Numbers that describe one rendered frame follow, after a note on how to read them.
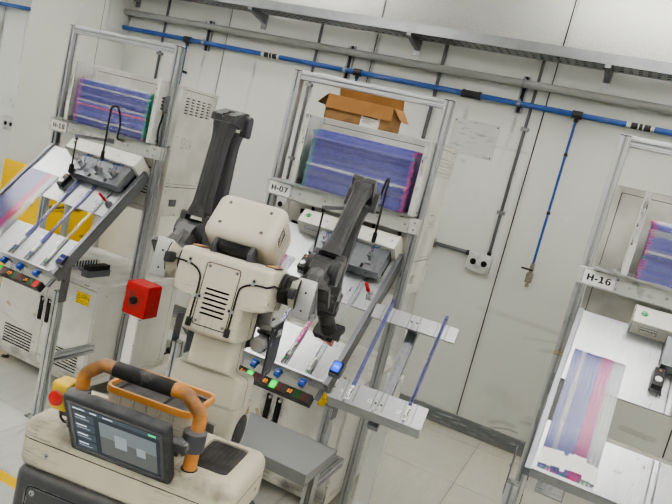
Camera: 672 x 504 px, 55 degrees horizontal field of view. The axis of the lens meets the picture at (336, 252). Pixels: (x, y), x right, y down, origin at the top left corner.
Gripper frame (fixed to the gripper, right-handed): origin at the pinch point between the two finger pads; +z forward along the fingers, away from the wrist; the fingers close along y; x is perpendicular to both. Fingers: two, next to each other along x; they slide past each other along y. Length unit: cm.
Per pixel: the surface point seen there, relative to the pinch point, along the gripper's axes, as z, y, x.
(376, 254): 14, 9, -56
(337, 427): 62, 4, 3
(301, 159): -4, 59, -84
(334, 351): 20.2, 6.0, -8.5
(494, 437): 202, -44, -90
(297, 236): 19, 51, -58
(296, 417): 64, 24, 5
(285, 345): 20.1, 25.6, -3.3
